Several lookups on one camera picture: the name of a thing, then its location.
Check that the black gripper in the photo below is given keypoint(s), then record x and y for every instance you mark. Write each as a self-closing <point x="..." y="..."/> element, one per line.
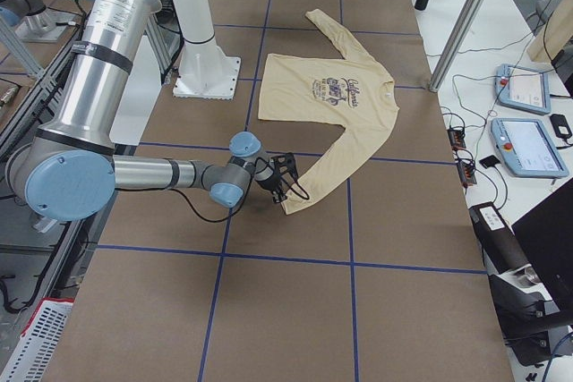
<point x="269" y="185"/>

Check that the cream long-sleeve printed shirt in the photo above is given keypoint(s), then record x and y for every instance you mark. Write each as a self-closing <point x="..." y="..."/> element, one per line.
<point x="355" y="92"/>

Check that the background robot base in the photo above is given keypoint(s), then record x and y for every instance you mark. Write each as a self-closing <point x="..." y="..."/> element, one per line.
<point x="33" y="21"/>

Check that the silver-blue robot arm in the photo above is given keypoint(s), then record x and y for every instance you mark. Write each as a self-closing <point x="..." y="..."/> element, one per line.
<point x="71" y="170"/>

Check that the orange terminal board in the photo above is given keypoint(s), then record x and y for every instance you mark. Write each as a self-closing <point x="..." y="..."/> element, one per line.
<point x="456" y="139"/>
<point x="466" y="172"/>

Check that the near blue teach pendant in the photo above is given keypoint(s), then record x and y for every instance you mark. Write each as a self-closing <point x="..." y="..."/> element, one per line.
<point x="526" y="148"/>

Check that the blue teach pendant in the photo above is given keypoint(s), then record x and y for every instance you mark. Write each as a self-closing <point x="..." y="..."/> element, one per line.
<point x="526" y="148"/>
<point x="523" y="89"/>

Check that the far blue teach pendant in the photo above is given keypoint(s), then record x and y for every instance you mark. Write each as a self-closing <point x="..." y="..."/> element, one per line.
<point x="523" y="89"/>

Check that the black monitor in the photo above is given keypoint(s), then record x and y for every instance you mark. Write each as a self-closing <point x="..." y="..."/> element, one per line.
<point x="544" y="234"/>

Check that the black power adapter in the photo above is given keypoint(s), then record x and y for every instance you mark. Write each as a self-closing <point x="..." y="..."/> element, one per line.
<point x="560" y="126"/>

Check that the white perforated basket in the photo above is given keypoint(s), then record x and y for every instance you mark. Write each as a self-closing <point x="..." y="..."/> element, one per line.
<point x="38" y="341"/>

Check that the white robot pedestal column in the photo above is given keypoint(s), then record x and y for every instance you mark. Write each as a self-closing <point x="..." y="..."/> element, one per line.
<point x="205" y="71"/>

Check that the aluminium frame post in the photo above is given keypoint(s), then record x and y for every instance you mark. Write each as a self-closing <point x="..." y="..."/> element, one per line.
<point x="455" y="40"/>

